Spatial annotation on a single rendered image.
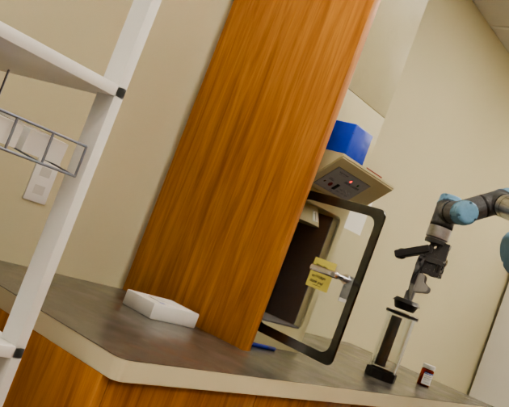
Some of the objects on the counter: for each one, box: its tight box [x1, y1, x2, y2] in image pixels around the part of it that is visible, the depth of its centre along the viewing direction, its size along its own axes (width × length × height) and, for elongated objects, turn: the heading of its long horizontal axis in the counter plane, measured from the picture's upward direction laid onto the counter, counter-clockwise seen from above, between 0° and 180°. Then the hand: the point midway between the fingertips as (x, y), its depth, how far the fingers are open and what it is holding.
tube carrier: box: [369, 307, 419, 375], centre depth 233 cm, size 11×11×21 cm
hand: (409, 295), depth 234 cm, fingers closed on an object, 3 cm apart
